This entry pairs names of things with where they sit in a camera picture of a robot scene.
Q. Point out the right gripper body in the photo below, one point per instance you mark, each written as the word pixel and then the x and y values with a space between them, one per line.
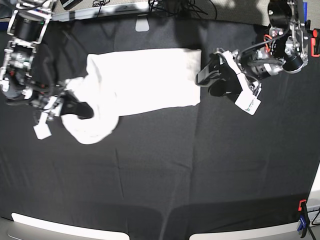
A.
pixel 52 105

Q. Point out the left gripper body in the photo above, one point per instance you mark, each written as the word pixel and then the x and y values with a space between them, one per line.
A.
pixel 223 66

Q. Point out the white printed t-shirt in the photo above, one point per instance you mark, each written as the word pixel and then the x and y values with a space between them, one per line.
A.
pixel 124 83

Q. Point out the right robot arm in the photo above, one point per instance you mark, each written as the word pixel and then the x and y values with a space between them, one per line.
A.
pixel 27 27

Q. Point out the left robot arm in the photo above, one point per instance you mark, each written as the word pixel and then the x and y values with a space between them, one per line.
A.
pixel 284 48

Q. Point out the grey cloth clip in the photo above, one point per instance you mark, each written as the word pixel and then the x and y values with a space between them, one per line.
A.
pixel 142 24

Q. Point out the red clamp top right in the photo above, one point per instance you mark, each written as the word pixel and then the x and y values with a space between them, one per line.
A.
pixel 315 43

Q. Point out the black table cloth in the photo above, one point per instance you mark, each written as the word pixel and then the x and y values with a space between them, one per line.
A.
pixel 171 173

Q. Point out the red blue clamp bottom right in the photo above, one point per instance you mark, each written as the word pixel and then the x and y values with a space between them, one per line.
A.
pixel 304 221

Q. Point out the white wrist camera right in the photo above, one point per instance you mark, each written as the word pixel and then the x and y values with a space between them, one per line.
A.
pixel 41 129

